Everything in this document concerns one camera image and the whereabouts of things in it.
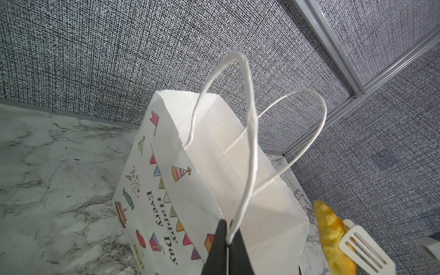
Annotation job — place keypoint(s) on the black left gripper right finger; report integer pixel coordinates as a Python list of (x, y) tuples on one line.
[(239, 263)]

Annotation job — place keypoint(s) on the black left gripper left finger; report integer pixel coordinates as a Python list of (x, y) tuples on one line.
[(216, 263)]

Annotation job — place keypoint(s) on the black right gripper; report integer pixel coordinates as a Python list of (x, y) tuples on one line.
[(431, 246)]

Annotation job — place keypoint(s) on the white and steel tongs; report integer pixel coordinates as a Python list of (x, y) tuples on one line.
[(359, 246)]

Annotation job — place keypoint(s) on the striped croissant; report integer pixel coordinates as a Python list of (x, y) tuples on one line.
[(331, 230)]

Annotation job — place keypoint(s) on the white paper gift bag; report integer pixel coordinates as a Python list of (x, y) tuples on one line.
[(195, 163)]

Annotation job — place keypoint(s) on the aluminium frame struts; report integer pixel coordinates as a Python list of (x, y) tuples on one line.
[(368, 42)]

